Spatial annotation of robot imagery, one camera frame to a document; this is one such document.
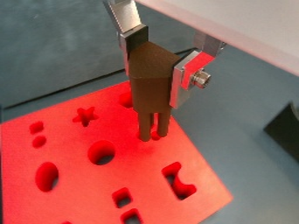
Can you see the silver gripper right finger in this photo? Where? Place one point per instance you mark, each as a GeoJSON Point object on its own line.
{"type": "Point", "coordinates": [188, 72]}

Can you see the black curved holder stand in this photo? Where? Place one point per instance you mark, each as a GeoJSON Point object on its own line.
{"type": "Point", "coordinates": [283, 130]}

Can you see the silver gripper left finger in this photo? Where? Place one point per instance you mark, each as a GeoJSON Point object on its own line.
{"type": "Point", "coordinates": [131, 31]}

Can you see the dark brown three prong peg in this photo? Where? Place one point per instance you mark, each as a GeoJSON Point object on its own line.
{"type": "Point", "coordinates": [150, 71]}

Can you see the red shape sorter block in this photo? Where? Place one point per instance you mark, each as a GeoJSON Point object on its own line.
{"type": "Point", "coordinates": [78, 169]}

